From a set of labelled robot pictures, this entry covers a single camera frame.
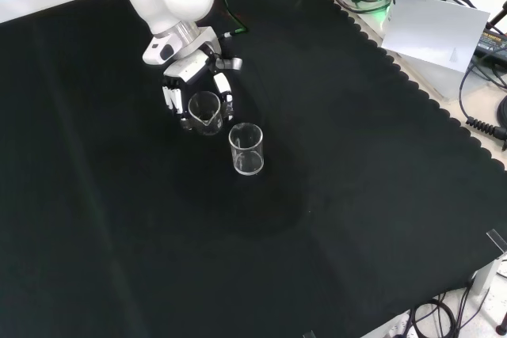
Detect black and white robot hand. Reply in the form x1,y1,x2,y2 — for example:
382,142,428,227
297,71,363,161
142,27,244,132

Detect small clear glass beaker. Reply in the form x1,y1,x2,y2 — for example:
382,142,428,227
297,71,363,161
187,91,223,137

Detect tall clear glass beaker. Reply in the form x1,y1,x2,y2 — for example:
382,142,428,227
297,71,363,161
227,122,265,177

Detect black bench cloth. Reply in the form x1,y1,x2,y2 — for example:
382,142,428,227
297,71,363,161
0,0,507,338

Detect pale board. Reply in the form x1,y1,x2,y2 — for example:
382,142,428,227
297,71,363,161
380,0,491,74

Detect black power supply box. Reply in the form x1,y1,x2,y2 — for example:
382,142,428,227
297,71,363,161
474,25,507,59

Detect green cable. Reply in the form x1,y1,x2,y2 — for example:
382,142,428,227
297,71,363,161
220,0,251,37

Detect black cable bundle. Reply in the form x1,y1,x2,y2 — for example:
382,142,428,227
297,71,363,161
406,286,507,338

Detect grey metal bench bracket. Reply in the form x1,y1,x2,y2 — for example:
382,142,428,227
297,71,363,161
471,253,505,296

